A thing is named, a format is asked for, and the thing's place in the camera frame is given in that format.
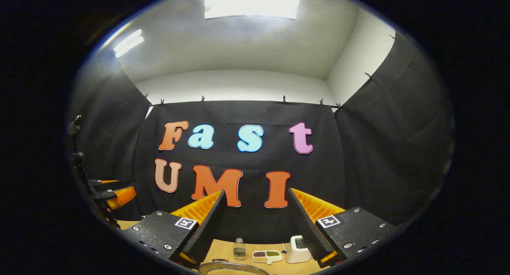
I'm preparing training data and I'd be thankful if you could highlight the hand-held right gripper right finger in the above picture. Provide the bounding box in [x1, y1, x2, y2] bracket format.
[288, 187, 399, 268]

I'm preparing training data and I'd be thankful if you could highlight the white divided bean dish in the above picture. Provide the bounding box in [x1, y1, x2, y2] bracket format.
[252, 250, 283, 265]

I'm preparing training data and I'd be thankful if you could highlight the pile of soybeans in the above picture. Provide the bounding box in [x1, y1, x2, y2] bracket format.
[207, 269, 259, 275]

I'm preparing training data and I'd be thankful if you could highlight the small ceiling light panel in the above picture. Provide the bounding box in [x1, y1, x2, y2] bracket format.
[114, 29, 144, 58]

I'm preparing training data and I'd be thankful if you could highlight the clear plastic water bottle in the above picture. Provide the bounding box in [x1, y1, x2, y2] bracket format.
[233, 238, 246, 261]

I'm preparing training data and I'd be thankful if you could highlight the stainless steel pot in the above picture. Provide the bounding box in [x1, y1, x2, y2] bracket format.
[198, 258, 271, 275]

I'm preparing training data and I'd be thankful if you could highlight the large ceiling light panel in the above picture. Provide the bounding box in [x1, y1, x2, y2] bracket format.
[204, 0, 300, 20]

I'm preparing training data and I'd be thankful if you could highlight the white toaster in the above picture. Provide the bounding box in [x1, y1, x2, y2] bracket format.
[286, 235, 312, 264]

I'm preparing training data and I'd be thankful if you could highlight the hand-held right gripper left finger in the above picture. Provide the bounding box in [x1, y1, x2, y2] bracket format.
[122, 189, 226, 269]

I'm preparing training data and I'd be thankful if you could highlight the black backdrop cloth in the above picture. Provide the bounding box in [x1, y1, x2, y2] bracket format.
[68, 30, 455, 244]

